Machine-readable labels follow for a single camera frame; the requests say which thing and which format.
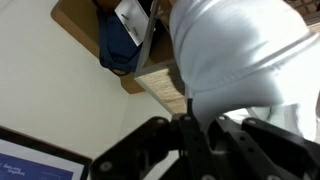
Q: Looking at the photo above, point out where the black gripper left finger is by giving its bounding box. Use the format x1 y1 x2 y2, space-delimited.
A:
89 98 214 180

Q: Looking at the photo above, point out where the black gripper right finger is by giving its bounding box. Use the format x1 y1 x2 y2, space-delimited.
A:
209 114 320 180

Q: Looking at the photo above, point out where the white sneaker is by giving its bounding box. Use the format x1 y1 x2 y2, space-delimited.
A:
168 0 320 143

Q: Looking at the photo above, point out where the navy sneaker orange lining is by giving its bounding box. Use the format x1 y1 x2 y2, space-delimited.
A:
96 8 145 77

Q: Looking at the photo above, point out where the laptop with blue screen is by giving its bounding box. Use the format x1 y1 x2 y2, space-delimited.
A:
0 125 93 180

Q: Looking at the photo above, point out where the white flat plate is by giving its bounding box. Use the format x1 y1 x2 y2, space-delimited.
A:
114 0 152 47

